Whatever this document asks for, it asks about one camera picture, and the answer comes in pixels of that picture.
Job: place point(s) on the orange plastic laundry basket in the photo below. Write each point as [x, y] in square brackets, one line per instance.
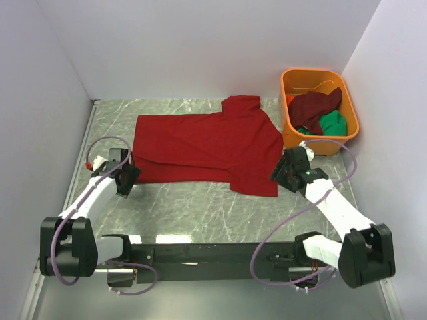
[300, 81]

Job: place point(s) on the bright red t shirt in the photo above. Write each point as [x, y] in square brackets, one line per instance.
[238, 145]

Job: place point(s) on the dark maroon t shirt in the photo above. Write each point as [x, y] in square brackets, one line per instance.
[305, 110]

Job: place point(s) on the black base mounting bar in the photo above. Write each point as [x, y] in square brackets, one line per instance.
[276, 262]

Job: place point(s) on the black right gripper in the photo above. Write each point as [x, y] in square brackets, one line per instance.
[277, 174]

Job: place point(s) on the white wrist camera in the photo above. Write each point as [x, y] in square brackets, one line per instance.
[309, 152]
[96, 163]

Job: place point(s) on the orange red garment in basket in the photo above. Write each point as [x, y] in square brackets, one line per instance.
[289, 99]

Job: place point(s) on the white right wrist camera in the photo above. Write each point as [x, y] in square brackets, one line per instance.
[309, 152]

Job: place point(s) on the green t shirt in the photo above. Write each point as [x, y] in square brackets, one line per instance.
[333, 124]

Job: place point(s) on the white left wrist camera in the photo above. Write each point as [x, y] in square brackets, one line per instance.
[96, 163]

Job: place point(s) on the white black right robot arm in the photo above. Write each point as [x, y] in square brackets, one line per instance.
[364, 253]

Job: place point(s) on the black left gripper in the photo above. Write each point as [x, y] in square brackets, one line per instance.
[133, 173]

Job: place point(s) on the aluminium frame rail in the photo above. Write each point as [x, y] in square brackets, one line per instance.
[36, 266]

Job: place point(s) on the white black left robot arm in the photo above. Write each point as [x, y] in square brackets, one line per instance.
[68, 247]

